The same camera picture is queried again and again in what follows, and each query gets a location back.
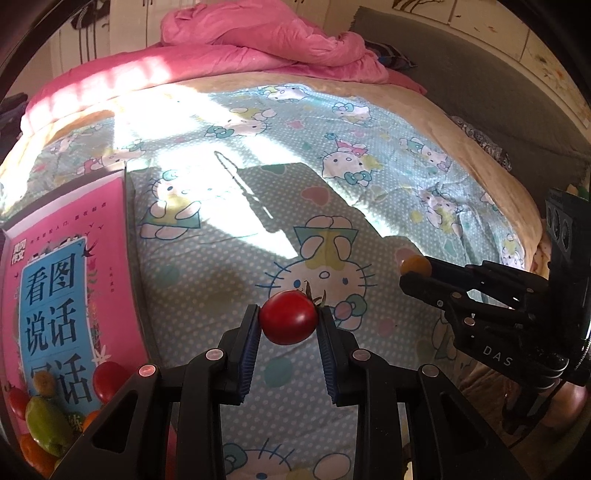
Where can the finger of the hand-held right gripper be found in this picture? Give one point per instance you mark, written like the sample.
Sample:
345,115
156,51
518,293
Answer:
498,279
429,290

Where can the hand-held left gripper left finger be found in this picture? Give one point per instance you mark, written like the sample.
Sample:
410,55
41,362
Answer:
251,360

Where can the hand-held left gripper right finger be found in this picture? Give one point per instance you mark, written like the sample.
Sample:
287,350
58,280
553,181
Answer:
330,364

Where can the yellow cherry tomato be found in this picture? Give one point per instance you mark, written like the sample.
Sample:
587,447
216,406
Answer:
44,383
414,265

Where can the red cherry tomato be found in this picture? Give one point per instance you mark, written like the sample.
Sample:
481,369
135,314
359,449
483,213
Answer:
16,401
290,318
108,381

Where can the pink Chinese workbook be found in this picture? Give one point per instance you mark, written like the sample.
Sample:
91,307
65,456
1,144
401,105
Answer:
134,258

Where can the large orange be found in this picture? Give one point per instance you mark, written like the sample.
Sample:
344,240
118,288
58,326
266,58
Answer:
91,417

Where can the pink book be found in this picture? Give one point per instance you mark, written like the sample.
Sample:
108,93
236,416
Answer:
69,277

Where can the green round fruit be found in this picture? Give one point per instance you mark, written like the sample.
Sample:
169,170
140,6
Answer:
46,424

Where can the small orange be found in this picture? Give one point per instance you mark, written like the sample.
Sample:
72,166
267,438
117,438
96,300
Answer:
32,457

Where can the person's right hand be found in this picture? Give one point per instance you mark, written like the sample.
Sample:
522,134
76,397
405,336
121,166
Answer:
570,401

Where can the dark floral cloth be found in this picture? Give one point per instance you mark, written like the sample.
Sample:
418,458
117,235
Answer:
485,143

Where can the cartoon cat printed bed sheet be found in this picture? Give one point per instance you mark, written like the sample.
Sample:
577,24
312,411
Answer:
277,194

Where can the grey padded headboard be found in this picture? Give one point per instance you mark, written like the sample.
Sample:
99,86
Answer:
485,78

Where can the dark patterned pillow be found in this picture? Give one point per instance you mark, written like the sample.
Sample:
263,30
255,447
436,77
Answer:
390,55

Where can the pink duvet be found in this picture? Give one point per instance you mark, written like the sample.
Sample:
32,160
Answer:
207,55

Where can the pile of dark clothes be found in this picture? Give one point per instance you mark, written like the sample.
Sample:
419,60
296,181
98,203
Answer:
11,115

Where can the dark hanging clothes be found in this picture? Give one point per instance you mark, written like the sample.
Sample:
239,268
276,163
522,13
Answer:
90,23

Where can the tree branch wall painting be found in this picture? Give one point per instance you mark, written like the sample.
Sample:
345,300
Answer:
415,3

